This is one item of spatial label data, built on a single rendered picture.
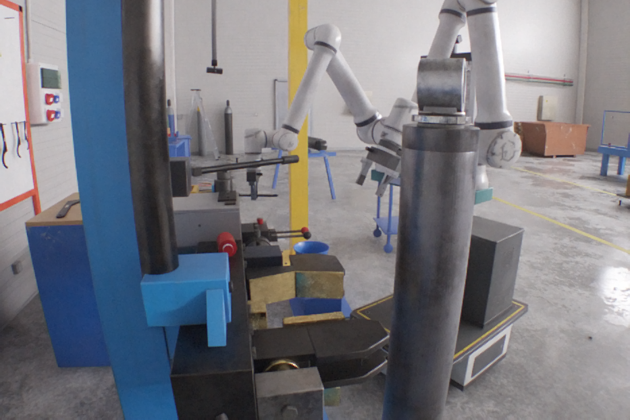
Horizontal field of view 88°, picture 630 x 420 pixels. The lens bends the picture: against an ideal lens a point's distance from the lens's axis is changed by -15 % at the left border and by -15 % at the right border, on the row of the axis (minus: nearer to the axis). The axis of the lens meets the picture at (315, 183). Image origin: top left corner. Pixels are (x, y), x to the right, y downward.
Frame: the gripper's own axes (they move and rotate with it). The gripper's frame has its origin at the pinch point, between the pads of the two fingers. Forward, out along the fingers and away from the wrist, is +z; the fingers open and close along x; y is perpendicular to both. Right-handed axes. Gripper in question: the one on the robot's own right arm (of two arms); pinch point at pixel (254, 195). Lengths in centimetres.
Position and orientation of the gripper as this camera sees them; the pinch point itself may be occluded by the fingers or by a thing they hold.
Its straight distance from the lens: 196.2
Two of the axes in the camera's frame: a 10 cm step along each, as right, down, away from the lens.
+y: 10.0, 0.1, -0.4
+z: 0.0, 9.8, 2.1
